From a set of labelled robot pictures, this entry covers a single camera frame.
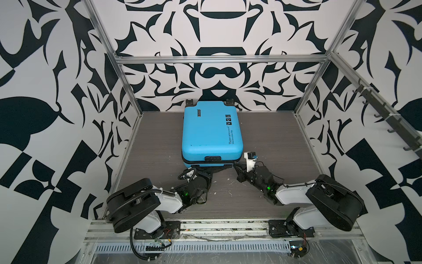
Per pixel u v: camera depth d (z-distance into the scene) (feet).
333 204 1.46
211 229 2.49
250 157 2.49
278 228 2.46
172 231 2.43
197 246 2.13
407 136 1.80
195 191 2.10
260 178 2.21
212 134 2.75
